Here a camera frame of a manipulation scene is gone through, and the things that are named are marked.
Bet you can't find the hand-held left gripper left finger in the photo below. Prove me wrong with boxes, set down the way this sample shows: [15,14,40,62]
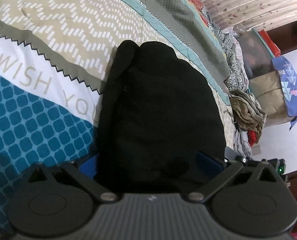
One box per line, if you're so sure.
[26,155,118,203]

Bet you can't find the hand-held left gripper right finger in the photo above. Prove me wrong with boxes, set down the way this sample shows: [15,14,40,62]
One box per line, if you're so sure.
[187,151,279,203]

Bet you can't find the black pants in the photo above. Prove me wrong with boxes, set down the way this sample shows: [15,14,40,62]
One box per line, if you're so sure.
[95,40,226,194]

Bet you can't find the light grey cloth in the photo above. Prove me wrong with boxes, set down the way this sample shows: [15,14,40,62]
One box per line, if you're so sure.
[225,127,252,162]

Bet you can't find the red cloth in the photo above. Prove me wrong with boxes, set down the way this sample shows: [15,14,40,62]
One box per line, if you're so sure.
[247,129,260,147]

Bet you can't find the olive crumpled cloth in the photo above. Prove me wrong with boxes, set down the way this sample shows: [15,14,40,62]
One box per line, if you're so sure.
[230,89,267,135]

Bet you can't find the cardboard box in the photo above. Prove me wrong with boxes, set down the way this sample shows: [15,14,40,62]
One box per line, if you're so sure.
[248,70,292,128]

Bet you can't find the beige zigzag printed bedsheet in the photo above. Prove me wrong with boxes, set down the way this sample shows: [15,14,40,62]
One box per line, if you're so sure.
[0,0,235,230]

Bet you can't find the grey floral cloth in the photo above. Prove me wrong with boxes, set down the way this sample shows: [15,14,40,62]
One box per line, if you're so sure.
[208,7,250,93]

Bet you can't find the clear plastic storage box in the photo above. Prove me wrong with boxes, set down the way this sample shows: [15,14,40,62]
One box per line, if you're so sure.
[238,29,275,80]

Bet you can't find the brown wooden cabinet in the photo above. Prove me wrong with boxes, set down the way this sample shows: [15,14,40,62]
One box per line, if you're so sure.
[265,17,297,55]

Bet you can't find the teal grey checked quilt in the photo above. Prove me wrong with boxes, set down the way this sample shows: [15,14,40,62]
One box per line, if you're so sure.
[97,0,231,105]

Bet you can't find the beige leaf print curtain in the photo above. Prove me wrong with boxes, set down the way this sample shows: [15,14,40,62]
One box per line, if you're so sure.
[188,0,297,30]

